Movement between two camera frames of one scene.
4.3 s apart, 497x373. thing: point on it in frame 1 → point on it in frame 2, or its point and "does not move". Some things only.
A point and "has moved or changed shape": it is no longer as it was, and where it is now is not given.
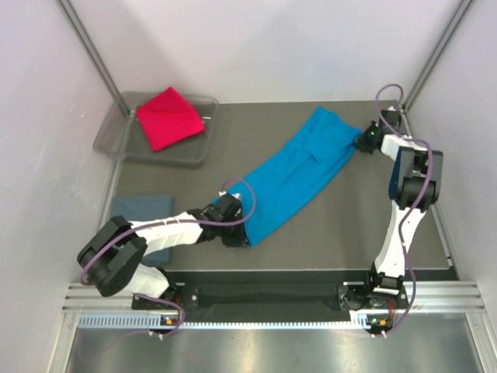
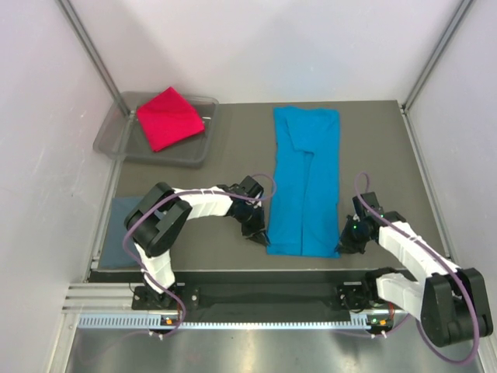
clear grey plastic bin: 123,137 does not move
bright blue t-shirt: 324,143 has moved or changed shape
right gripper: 359,140 → 346,245
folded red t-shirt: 168,118 does not move
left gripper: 240,240 → 257,231
